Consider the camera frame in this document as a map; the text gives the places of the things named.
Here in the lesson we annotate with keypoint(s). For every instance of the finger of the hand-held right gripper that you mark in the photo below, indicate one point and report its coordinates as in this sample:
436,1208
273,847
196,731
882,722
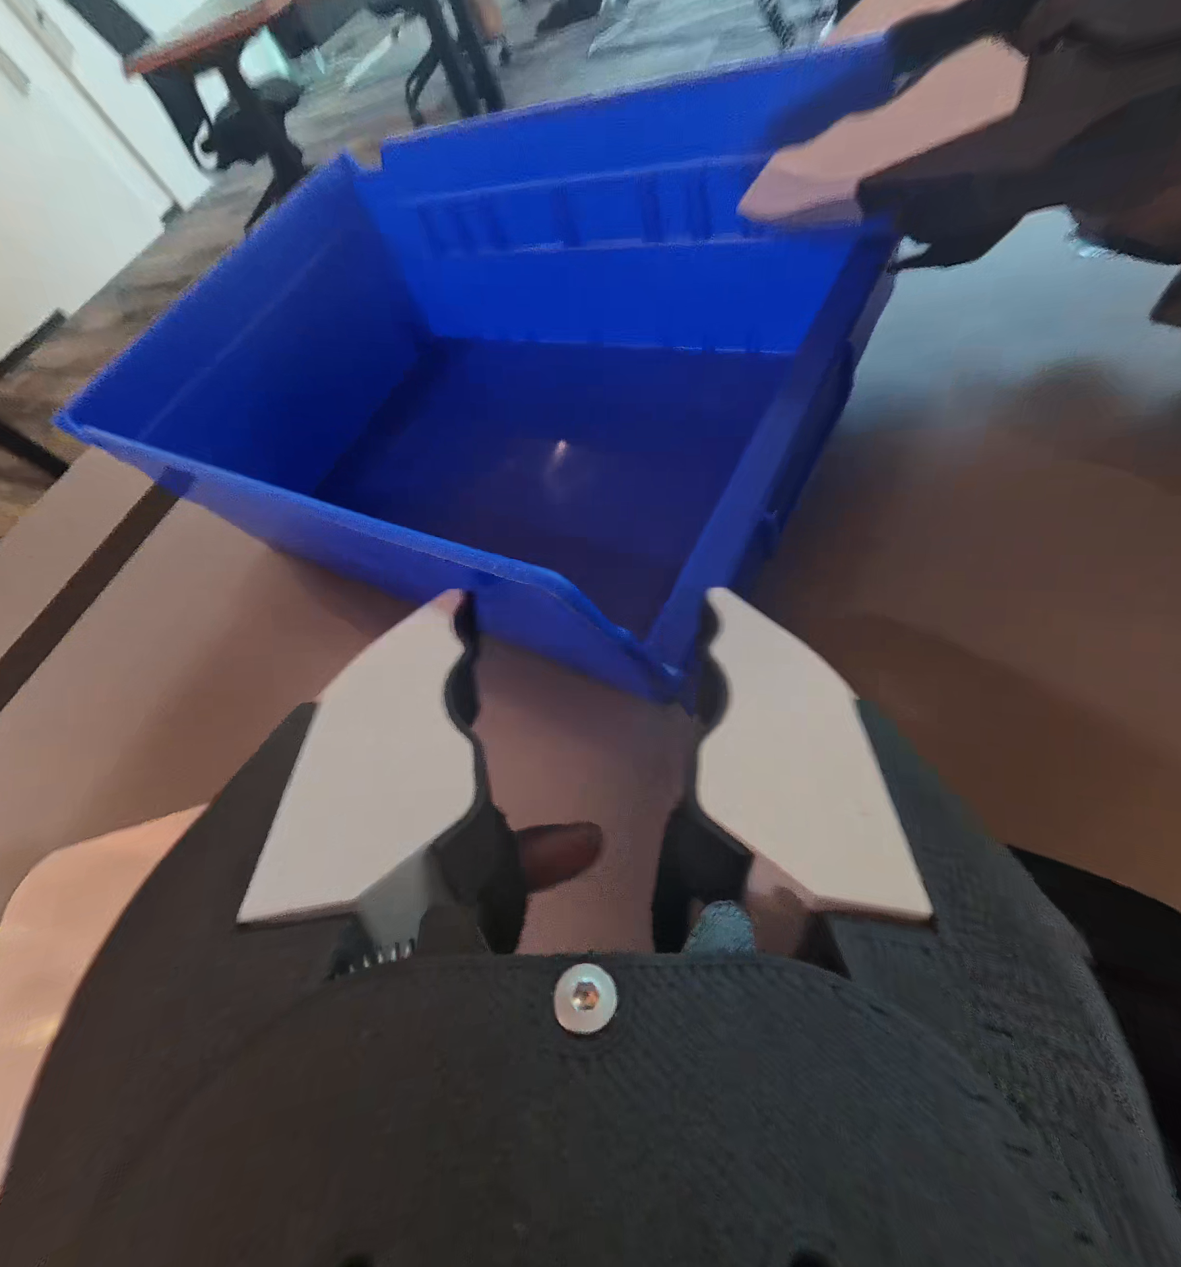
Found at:
909,23
898,139

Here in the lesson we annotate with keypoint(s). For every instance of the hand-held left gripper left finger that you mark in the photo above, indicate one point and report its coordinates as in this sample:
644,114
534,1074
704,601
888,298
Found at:
373,781

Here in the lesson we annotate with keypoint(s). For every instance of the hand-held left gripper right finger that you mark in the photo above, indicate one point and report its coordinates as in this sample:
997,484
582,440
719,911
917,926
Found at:
797,781

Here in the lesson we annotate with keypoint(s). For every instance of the small white whiteboard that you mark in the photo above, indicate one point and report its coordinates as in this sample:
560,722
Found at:
997,753

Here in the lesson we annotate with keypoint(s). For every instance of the blue plastic bin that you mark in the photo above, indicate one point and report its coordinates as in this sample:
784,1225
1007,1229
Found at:
553,467

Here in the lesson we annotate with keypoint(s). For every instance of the person's left hand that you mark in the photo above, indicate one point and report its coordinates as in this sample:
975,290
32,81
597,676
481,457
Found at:
555,853

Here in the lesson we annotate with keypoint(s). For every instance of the red-brown table with black legs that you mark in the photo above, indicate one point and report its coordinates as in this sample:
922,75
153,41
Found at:
204,38

